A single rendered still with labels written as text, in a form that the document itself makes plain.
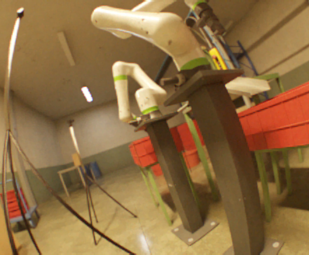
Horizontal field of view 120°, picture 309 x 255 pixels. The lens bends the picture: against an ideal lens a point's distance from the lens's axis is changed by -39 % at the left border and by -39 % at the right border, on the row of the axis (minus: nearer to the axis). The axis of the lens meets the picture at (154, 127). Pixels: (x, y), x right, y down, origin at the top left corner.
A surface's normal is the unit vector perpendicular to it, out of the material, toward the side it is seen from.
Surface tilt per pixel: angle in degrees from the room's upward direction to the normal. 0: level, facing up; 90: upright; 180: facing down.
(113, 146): 90
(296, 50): 90
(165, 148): 90
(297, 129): 90
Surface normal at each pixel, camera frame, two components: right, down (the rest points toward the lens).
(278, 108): -0.91, 0.32
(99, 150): 0.22, -0.18
